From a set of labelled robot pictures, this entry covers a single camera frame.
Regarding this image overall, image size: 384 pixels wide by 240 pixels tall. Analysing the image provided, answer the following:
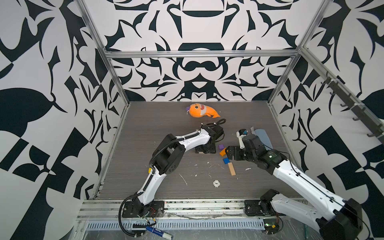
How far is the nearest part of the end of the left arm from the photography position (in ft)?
2.31

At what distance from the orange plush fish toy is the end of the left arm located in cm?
25

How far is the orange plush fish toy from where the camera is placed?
3.50ft
